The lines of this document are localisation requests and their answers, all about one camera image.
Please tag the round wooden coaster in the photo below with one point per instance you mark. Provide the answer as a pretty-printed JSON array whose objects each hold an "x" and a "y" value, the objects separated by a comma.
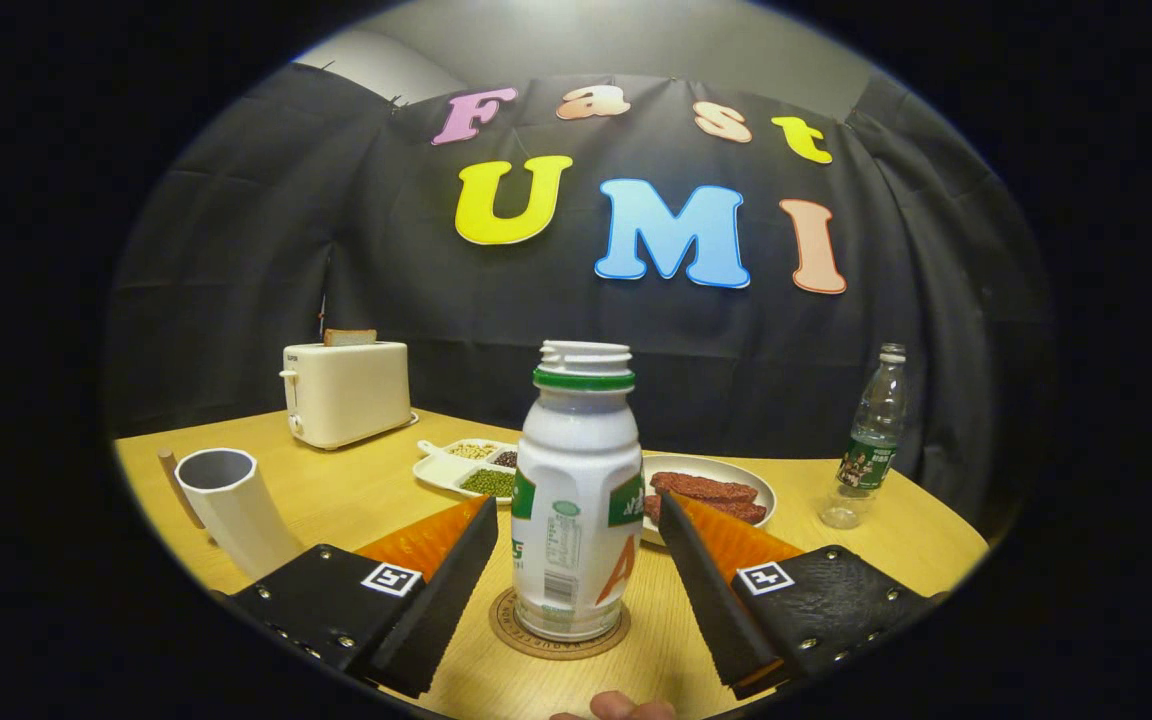
[{"x": 508, "y": 630}]

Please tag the bread slice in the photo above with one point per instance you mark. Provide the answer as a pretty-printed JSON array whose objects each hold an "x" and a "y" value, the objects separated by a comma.
[{"x": 349, "y": 338}]

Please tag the white juice bottle green label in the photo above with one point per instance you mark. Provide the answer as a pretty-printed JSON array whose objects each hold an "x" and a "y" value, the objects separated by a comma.
[{"x": 576, "y": 480}]

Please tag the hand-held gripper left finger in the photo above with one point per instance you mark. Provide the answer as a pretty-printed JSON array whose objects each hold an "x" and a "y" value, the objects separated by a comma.
[{"x": 446, "y": 590}]

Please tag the cream toaster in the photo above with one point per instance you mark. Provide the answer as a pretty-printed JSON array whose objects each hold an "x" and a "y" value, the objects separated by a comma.
[{"x": 351, "y": 395}]

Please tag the wooden table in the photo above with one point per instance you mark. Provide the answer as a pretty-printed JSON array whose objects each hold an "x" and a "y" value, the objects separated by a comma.
[{"x": 356, "y": 490}]

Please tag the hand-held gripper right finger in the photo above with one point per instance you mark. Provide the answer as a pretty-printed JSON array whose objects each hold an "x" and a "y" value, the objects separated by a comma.
[{"x": 711, "y": 600}]

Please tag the white round plate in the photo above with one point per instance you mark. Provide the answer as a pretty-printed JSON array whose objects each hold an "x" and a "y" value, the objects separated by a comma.
[{"x": 706, "y": 464}]

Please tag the white divided bean tray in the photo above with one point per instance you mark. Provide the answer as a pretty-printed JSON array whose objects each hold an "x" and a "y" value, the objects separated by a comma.
[{"x": 446, "y": 470}]

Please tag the clear plastic water bottle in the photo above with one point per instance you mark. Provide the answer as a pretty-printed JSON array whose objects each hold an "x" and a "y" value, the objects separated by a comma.
[{"x": 871, "y": 450}]

